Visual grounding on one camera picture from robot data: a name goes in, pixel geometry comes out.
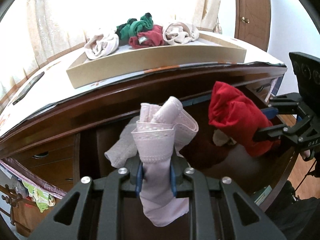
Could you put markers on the light pink underwear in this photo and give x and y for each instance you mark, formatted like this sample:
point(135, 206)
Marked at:
point(101, 45)

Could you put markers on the green black underwear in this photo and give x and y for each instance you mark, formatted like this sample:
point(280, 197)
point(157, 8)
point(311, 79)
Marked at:
point(132, 27)

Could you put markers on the dark wooden dresser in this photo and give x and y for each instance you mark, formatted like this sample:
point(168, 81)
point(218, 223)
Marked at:
point(69, 141)

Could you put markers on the person's right hand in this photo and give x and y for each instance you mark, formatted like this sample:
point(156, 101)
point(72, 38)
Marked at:
point(305, 155)

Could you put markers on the gold cardboard tray box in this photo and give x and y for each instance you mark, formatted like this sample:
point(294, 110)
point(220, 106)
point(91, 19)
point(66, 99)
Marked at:
point(126, 61)

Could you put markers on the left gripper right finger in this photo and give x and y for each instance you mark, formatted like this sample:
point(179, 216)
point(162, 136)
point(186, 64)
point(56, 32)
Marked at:
point(177, 167)

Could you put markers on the black smartphone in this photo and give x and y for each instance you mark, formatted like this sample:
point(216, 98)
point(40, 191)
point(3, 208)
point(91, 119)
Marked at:
point(27, 88)

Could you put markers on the green patterned hanging cloth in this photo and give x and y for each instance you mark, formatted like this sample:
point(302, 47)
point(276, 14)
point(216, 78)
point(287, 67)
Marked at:
point(42, 199)

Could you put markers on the white orange-print table cover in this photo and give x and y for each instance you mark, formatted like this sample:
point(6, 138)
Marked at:
point(55, 86)

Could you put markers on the brass door knob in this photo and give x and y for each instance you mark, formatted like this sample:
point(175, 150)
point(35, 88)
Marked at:
point(245, 20)

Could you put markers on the bright red underwear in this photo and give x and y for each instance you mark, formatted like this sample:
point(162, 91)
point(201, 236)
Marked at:
point(239, 118)

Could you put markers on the brown wooden door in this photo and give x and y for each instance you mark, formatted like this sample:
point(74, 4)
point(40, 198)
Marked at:
point(257, 32)

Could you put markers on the pink striped hanging cloth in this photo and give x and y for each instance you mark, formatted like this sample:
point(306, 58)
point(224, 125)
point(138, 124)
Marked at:
point(24, 174)

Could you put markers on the dark red underwear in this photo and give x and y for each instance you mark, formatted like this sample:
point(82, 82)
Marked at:
point(150, 38)

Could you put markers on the mauve pink lace underwear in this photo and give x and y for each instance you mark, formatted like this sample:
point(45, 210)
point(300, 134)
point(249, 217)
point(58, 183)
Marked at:
point(160, 131)

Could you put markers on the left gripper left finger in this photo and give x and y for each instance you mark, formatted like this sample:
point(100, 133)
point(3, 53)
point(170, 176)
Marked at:
point(134, 184)

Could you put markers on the beige lace underwear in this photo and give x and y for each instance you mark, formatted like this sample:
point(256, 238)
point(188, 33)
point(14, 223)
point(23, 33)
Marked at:
point(178, 33)

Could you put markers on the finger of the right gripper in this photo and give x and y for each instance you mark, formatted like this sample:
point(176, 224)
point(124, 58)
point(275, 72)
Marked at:
point(271, 133)
point(270, 112)

